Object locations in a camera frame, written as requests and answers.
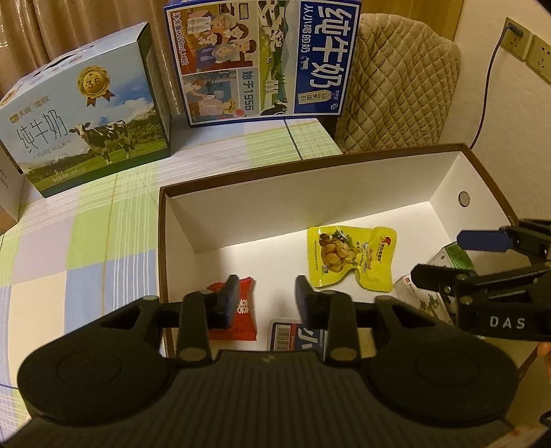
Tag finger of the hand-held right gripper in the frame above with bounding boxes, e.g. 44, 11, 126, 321
409, 263, 551, 305
456, 218, 551, 261

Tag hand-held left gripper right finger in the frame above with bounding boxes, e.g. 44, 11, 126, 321
295, 275, 454, 363

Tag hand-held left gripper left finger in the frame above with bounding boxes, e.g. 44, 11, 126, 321
99, 274, 240, 363

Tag red snack packet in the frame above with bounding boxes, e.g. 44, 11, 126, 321
206, 276, 259, 342

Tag green medicine box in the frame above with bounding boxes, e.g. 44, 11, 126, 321
425, 242, 479, 277

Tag white box green print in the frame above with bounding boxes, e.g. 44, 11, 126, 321
393, 276, 458, 327

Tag blue barcode packet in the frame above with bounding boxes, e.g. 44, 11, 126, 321
267, 317, 329, 351

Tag yellow snack packet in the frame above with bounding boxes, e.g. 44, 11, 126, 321
306, 225, 398, 291

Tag white cardboard box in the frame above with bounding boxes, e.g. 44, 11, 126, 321
158, 143, 551, 375

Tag checked tablecloth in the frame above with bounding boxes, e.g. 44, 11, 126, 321
0, 115, 346, 390

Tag beige quilted chair cover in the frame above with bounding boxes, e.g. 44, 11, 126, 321
335, 13, 462, 154

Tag light blue milk carton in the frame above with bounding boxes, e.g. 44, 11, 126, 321
0, 21, 173, 199

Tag blue white milk carton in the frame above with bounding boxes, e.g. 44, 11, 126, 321
164, 0, 363, 129

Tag dark charger cable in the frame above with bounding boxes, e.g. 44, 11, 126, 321
468, 23, 519, 150

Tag wall socket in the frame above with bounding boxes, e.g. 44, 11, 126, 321
501, 17, 534, 61
526, 34, 551, 84

